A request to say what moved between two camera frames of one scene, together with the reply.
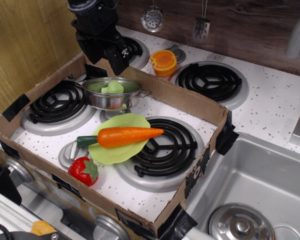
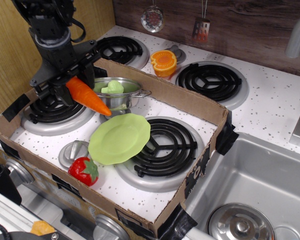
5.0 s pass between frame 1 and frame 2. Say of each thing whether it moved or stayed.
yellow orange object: stayed
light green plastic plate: stayed
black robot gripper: moved
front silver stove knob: stayed
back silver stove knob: stayed
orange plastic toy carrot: moved
